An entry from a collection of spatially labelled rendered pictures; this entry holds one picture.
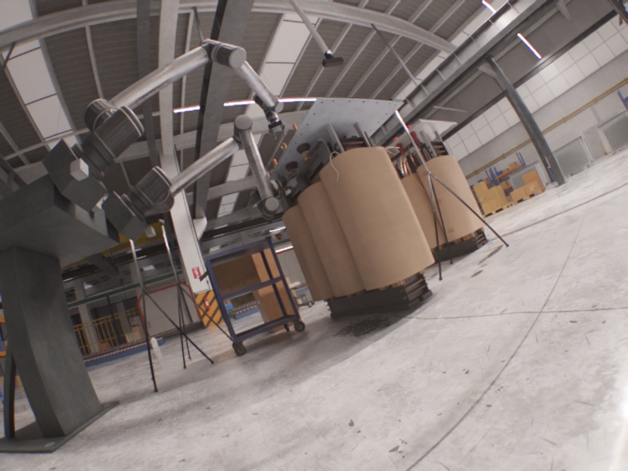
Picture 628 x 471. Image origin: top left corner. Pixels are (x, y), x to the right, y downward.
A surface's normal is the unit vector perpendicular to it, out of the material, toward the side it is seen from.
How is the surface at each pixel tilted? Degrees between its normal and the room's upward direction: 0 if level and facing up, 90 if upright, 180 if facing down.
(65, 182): 90
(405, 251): 90
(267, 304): 90
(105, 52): 174
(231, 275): 90
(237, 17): 180
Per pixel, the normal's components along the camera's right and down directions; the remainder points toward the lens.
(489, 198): -0.86, 0.27
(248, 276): 0.35, -0.28
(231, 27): 0.36, 0.92
